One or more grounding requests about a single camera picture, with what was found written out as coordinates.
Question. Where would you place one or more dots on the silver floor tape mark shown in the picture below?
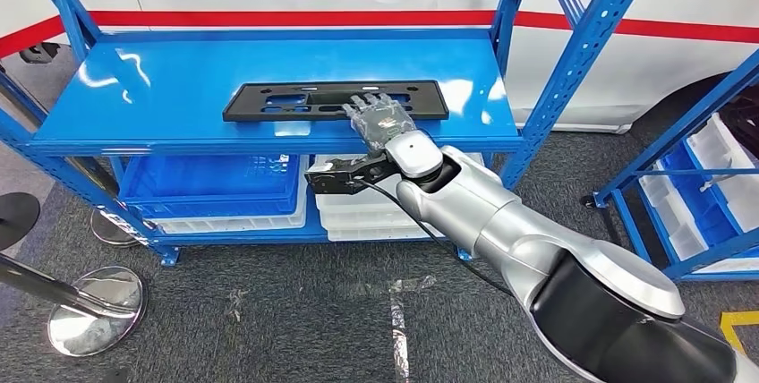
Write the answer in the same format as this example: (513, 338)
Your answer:
(398, 339)

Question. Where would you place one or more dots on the blue metal shelf rack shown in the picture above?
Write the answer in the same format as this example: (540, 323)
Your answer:
(148, 113)

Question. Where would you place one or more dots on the chrome stanchion with round base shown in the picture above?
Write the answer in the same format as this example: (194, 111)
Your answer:
(110, 229)
(95, 315)

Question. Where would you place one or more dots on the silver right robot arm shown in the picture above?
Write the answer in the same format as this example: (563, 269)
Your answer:
(504, 226)

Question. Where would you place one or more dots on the blue plastic bin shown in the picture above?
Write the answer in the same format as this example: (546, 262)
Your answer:
(207, 184)
(697, 202)

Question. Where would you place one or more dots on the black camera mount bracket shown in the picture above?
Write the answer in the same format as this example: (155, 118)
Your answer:
(332, 182)

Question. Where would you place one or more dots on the black stanchion with round base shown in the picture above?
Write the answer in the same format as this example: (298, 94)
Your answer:
(15, 220)

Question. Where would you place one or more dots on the yellow floor tape line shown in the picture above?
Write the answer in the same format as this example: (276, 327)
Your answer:
(738, 318)

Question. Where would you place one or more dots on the blue shelf rack on casters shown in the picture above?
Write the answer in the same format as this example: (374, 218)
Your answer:
(682, 131)

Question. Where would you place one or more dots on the long black plastic part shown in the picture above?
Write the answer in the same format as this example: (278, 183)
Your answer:
(249, 110)

